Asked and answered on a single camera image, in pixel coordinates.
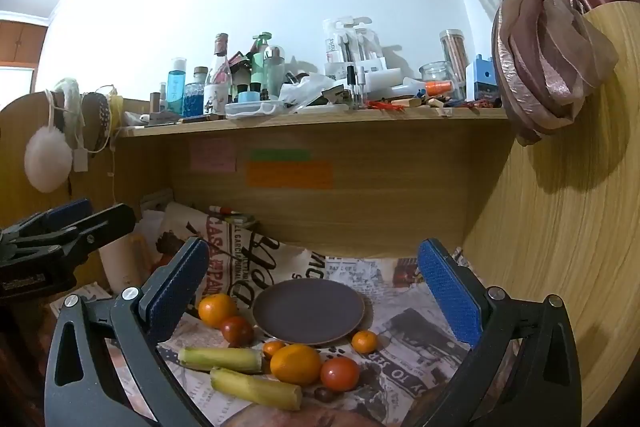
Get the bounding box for white fluffy pompom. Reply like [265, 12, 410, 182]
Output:
[24, 126, 73, 193]

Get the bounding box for dark blue round bottle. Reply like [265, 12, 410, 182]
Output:
[182, 66, 208, 118]

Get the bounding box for orange sticky note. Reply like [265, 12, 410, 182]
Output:
[245, 160, 334, 190]

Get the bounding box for tall clear tube jar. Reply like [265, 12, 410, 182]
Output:
[439, 29, 469, 100]

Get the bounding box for white packaged toothbrush set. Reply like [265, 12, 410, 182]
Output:
[322, 16, 404, 92]

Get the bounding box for wooden shelf board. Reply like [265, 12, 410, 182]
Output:
[119, 106, 508, 138]

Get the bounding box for small mandarin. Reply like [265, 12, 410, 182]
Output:
[350, 329, 378, 355]
[262, 339, 286, 360]

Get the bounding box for large orange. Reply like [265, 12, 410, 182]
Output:
[270, 345, 322, 386]

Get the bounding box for blue pencil sharpener box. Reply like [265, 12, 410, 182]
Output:
[465, 54, 499, 103]

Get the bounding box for green pump bottle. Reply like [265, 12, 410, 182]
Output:
[247, 31, 272, 91]

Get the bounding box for orange with stem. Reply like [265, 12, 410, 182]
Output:
[198, 294, 239, 329]

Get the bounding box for glass jar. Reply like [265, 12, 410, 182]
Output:
[419, 61, 454, 96]

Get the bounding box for dark red tomato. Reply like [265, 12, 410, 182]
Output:
[220, 315, 255, 348]

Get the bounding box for blue liquid bottle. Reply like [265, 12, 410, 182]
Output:
[166, 57, 186, 115]

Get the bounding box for bright red tomato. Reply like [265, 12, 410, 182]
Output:
[320, 357, 360, 392]

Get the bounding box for pink sticky note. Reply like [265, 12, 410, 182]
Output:
[189, 138, 236, 173]

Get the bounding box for newspaper table cover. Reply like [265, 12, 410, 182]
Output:
[156, 258, 469, 426]

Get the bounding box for green sticky note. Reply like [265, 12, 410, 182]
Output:
[250, 148, 311, 162]

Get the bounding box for marker pens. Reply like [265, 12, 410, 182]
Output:
[208, 205, 257, 229]

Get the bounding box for dark brown round plate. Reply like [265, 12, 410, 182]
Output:
[253, 279, 366, 346]

